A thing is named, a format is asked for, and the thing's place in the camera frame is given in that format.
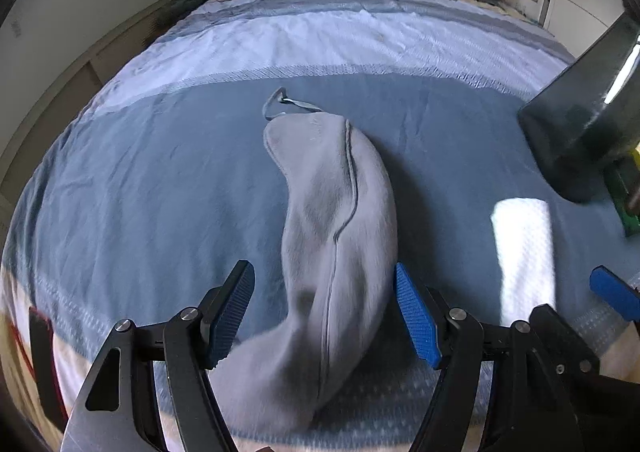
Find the striped grey quilt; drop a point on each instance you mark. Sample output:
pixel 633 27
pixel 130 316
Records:
pixel 150 156

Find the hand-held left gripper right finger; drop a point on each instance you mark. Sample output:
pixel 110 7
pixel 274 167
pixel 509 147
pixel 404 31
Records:
pixel 415 317

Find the grey towel with blue trim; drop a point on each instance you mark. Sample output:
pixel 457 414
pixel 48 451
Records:
pixel 330 212

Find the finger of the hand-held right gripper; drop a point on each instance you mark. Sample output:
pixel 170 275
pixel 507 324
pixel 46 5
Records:
pixel 570 352
pixel 617 294

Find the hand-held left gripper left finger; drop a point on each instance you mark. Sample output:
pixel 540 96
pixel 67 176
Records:
pixel 235 302

